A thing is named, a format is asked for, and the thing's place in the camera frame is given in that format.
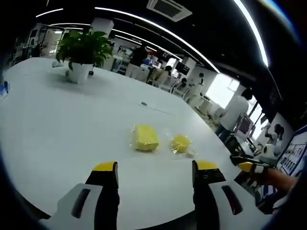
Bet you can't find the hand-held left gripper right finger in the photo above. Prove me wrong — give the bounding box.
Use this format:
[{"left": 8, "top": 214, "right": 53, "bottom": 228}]
[{"left": 191, "top": 160, "right": 274, "bottom": 230}]

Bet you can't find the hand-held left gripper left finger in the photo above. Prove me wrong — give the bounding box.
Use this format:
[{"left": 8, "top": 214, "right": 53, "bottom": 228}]
[{"left": 39, "top": 161, "right": 120, "bottom": 230}]

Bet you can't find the yellow round silicone block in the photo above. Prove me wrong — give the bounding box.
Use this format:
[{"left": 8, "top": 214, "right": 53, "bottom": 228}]
[{"left": 169, "top": 134, "right": 192, "bottom": 154}]

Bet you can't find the yellow rectangular silicone block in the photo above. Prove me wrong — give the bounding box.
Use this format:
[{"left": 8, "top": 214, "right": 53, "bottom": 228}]
[{"left": 131, "top": 124, "right": 160, "bottom": 153}]

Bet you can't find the white round device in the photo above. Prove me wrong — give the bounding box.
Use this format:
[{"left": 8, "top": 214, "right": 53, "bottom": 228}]
[{"left": 260, "top": 144, "right": 277, "bottom": 159}]

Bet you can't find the person's blue and white clothing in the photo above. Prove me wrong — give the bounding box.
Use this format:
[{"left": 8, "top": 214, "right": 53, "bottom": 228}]
[{"left": 253, "top": 183, "right": 292, "bottom": 215}]

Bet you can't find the blue and white display board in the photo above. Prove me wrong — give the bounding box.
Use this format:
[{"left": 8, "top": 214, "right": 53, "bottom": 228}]
[{"left": 277, "top": 129, "right": 307, "bottom": 179}]

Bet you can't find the white plant pot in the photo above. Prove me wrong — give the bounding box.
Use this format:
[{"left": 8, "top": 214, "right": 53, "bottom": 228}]
[{"left": 68, "top": 61, "right": 94, "bottom": 84}]

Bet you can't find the blue and white box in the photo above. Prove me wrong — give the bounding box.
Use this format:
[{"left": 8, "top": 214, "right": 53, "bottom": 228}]
[{"left": 0, "top": 80, "right": 11, "bottom": 99}]

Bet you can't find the green leafy plant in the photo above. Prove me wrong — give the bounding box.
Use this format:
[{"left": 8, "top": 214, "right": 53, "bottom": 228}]
[{"left": 55, "top": 30, "right": 114, "bottom": 71}]

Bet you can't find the long ceiling light strip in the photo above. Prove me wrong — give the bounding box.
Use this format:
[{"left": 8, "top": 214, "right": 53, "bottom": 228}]
[{"left": 94, "top": 6, "right": 221, "bottom": 73}]

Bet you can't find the ceiling air vent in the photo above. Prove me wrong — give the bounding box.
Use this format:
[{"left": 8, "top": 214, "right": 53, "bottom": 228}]
[{"left": 146, "top": 0, "right": 193, "bottom": 23}]

